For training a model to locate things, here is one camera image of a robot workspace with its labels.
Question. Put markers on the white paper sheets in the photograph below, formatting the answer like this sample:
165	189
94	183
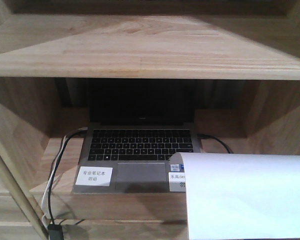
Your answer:
241	196

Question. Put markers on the grey open laptop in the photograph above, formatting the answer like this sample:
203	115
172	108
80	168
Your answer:
135	127

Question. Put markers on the white label sticker right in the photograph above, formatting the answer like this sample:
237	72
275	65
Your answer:
177	182

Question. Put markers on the white label sticker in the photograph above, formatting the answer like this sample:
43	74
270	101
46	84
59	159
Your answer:
177	182
94	176

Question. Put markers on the white label sticker left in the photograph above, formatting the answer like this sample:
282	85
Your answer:
94	176

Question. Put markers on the wooden shelf unit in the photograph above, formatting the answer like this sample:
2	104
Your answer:
40	40

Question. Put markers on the black power adapter plug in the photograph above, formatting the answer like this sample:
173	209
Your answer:
55	232

